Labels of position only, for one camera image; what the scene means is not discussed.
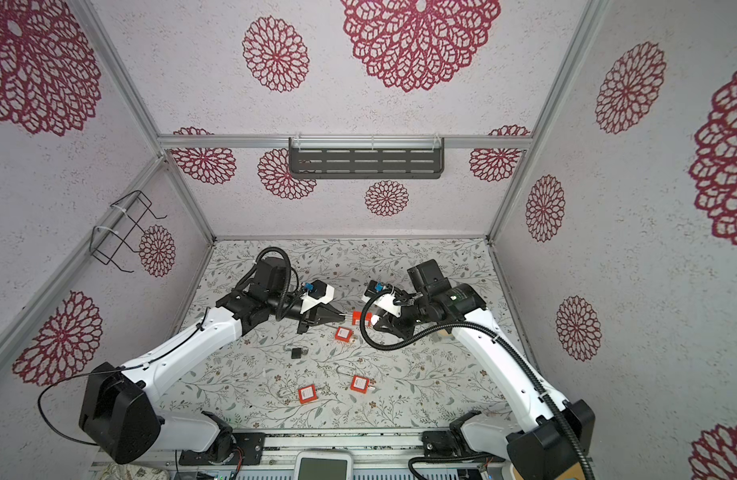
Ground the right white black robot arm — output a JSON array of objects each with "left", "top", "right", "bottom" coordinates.
[{"left": 358, "top": 260, "right": 595, "bottom": 479}]

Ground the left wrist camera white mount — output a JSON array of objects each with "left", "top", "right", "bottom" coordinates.
[{"left": 300, "top": 280, "right": 336, "bottom": 313}]

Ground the white tablet device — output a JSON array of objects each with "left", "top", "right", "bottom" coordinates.
[{"left": 292, "top": 450, "right": 354, "bottom": 480}]

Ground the dark grey wall shelf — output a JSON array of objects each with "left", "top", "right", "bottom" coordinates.
[{"left": 288, "top": 137, "right": 445, "bottom": 180}]

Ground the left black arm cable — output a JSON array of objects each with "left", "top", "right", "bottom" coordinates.
[{"left": 36, "top": 305, "right": 210, "bottom": 448}]

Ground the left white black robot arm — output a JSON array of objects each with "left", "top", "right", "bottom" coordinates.
[{"left": 78, "top": 246, "right": 344, "bottom": 464}]

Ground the red padlock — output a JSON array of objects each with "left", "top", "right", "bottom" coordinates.
[
  {"left": 278, "top": 384, "right": 318, "bottom": 405},
  {"left": 346, "top": 311, "right": 377, "bottom": 328},
  {"left": 334, "top": 326, "right": 354, "bottom": 343},
  {"left": 336, "top": 366, "right": 376, "bottom": 394}
]

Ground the right black corrugated cable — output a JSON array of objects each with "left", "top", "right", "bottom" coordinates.
[{"left": 358, "top": 292, "right": 597, "bottom": 480}]

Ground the small black padlock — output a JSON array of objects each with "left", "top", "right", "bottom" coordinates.
[{"left": 284, "top": 345, "right": 310, "bottom": 360}]

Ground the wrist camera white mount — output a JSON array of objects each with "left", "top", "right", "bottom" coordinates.
[
  {"left": 300, "top": 280, "right": 336, "bottom": 313},
  {"left": 362, "top": 280, "right": 410, "bottom": 317}
]

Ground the black wire wall basket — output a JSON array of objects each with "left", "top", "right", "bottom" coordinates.
[{"left": 88, "top": 189, "right": 166, "bottom": 274}]

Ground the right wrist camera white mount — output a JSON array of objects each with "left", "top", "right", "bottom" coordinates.
[{"left": 362, "top": 280, "right": 410, "bottom": 317}]

